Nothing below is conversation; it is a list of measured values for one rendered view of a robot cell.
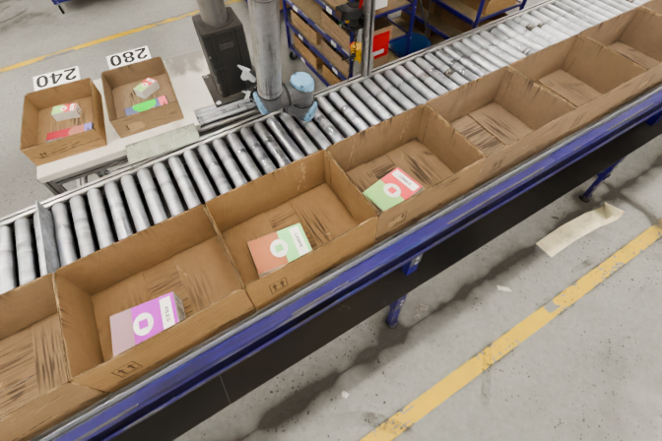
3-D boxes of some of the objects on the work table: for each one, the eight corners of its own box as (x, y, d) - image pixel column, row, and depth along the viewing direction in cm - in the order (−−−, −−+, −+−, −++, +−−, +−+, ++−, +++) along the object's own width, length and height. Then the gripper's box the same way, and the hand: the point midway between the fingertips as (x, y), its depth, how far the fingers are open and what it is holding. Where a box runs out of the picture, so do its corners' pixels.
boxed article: (137, 96, 178) (133, 89, 174) (152, 85, 183) (148, 77, 180) (145, 99, 176) (141, 92, 173) (161, 88, 182) (157, 80, 178)
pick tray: (168, 73, 190) (161, 55, 182) (184, 118, 169) (176, 100, 161) (110, 89, 183) (99, 72, 175) (120, 139, 162) (108, 121, 154)
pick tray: (101, 94, 181) (90, 76, 173) (107, 145, 160) (95, 128, 152) (38, 110, 175) (24, 94, 167) (35, 166, 153) (19, 151, 145)
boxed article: (59, 114, 172) (53, 106, 168) (82, 110, 173) (76, 102, 170) (57, 122, 169) (50, 114, 165) (80, 117, 170) (74, 110, 166)
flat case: (48, 135, 164) (46, 133, 163) (94, 124, 167) (92, 121, 166) (46, 157, 156) (43, 154, 155) (94, 144, 160) (92, 142, 158)
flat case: (125, 111, 170) (123, 108, 168) (165, 97, 175) (165, 94, 174) (131, 129, 163) (129, 126, 161) (173, 113, 168) (172, 111, 166)
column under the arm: (202, 77, 186) (178, 13, 160) (250, 62, 193) (235, -2, 166) (216, 107, 172) (193, 42, 146) (268, 91, 179) (255, 25, 152)
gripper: (271, 89, 147) (228, 70, 149) (273, 121, 164) (234, 103, 167) (282, 75, 151) (239, 57, 153) (283, 107, 168) (244, 91, 170)
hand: (239, 77), depth 161 cm, fingers open, 14 cm apart
